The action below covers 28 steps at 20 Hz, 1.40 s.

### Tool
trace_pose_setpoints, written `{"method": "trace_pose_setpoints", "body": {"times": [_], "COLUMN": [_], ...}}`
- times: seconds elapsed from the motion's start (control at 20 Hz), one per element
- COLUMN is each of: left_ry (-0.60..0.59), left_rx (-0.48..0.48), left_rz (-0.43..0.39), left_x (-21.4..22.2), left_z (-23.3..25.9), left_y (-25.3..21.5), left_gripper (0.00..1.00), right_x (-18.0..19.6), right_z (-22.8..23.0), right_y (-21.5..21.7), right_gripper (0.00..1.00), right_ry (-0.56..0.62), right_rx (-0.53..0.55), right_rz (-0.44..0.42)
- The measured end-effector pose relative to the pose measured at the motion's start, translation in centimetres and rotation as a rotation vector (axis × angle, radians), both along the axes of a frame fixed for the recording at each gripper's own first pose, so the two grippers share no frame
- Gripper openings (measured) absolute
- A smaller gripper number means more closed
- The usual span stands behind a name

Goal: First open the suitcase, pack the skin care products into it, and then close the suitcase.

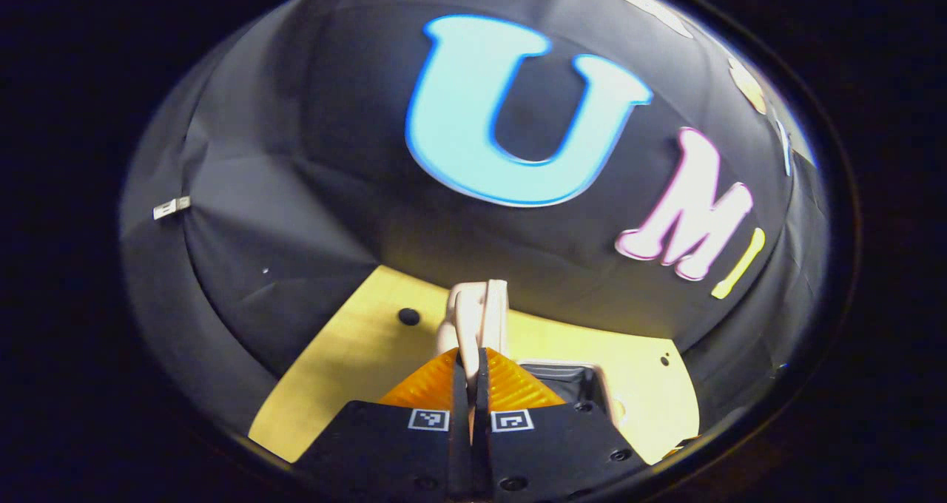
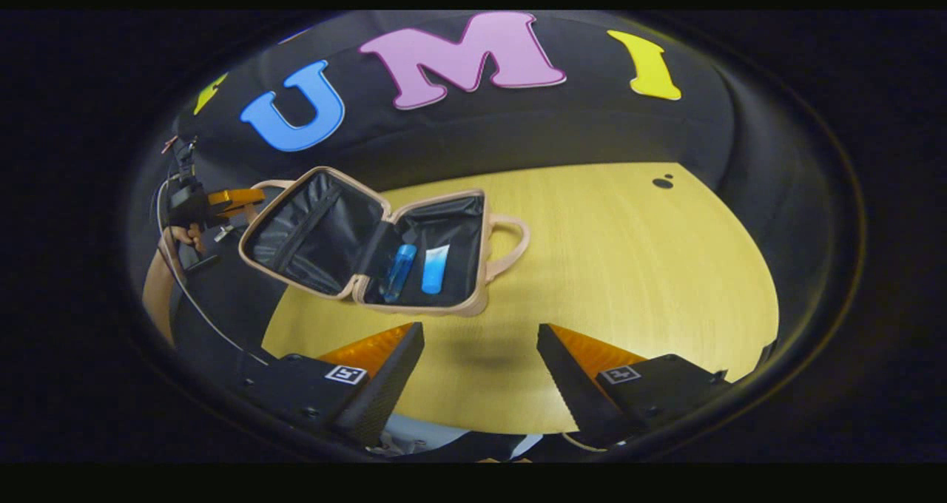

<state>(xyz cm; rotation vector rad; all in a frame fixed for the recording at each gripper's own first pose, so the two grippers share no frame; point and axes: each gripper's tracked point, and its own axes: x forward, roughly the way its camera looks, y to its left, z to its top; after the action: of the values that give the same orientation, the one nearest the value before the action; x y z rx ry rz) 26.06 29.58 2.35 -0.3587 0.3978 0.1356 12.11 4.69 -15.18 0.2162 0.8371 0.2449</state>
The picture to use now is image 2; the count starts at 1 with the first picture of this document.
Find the person's clothing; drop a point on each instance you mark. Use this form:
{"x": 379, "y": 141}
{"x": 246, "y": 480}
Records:
{"x": 422, "y": 429}

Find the small red clip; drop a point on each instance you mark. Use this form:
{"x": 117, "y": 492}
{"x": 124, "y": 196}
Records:
{"x": 169, "y": 146}

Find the black backdrop cloth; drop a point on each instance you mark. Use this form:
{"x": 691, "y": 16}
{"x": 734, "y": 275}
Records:
{"x": 473, "y": 129}

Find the white and blue tube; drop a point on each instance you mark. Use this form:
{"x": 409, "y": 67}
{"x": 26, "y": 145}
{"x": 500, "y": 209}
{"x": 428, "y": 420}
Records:
{"x": 435, "y": 270}

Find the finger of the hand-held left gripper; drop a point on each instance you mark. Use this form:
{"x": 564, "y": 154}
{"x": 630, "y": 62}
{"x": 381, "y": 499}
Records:
{"x": 233, "y": 197}
{"x": 240, "y": 213}

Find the blue skin care bottle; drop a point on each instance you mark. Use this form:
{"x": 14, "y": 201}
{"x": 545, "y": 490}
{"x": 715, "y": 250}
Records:
{"x": 399, "y": 272}

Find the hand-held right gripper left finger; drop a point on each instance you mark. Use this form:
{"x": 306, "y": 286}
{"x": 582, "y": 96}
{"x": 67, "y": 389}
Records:
{"x": 385, "y": 392}

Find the pink suitcase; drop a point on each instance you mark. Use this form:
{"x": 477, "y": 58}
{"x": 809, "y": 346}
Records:
{"x": 318, "y": 229}

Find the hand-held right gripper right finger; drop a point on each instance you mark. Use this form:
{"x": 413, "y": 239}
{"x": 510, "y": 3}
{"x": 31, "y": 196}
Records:
{"x": 573, "y": 392}

